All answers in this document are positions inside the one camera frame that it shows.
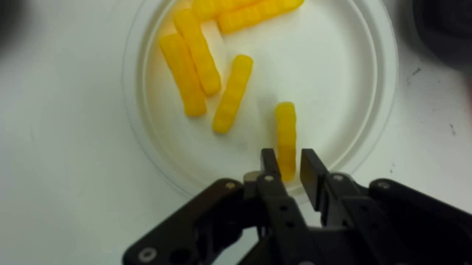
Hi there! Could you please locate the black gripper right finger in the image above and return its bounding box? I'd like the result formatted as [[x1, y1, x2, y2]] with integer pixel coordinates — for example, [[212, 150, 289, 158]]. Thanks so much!
[[299, 149, 329, 206]]

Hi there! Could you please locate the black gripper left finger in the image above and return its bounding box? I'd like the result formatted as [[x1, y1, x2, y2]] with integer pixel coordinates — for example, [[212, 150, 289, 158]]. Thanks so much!
[[261, 149, 282, 181]]

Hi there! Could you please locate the yellow plush fry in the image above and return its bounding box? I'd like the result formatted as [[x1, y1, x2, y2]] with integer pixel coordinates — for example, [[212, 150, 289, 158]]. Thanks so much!
[[159, 34, 207, 118], [212, 54, 254, 134], [276, 102, 297, 181], [174, 9, 221, 96], [217, 0, 304, 34]]

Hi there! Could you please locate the white paper plate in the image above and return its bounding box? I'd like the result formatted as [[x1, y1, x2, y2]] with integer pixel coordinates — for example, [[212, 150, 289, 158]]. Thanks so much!
[[122, 0, 398, 196]]

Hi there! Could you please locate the black toy pot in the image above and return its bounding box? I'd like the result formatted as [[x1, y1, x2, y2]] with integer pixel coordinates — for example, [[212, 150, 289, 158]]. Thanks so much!
[[412, 0, 472, 72]]

